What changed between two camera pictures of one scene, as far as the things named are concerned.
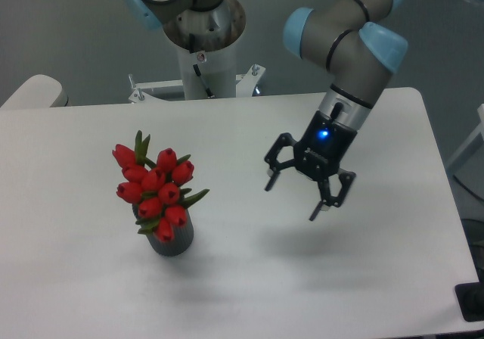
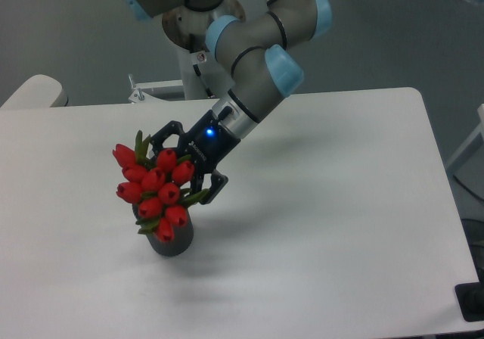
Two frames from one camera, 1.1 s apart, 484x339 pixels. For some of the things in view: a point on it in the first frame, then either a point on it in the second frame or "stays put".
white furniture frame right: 478,129 stays put
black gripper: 324,145 to 206,142
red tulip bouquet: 158,189 stays put
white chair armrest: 38,91 stays put
